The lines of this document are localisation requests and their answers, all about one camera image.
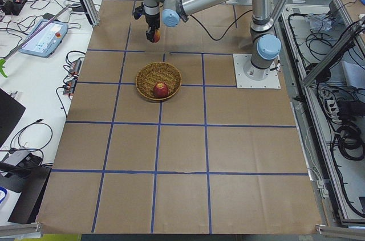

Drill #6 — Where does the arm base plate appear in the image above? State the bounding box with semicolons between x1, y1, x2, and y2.
233;54;281;89

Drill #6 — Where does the green tipped reach stick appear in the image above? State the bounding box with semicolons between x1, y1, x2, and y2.
1;5;71;78

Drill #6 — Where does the black laptop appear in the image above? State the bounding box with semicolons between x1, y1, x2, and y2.
0;90;26;146

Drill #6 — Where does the dark red basket apple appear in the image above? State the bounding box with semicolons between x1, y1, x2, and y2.
152;82;169;99

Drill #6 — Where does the yellow-red apple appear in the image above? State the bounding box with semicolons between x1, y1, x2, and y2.
152;29;160;43

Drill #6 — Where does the teach pendant near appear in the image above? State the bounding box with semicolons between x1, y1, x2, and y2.
19;21;68;58

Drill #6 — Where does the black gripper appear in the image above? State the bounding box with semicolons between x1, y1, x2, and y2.
145;14;160;42

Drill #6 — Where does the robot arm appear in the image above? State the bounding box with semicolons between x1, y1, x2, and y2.
133;0;281;80

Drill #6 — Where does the woven wicker basket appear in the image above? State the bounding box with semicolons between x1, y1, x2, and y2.
135;62;182;102

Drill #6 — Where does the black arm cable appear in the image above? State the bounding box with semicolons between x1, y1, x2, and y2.
186;10;254;41

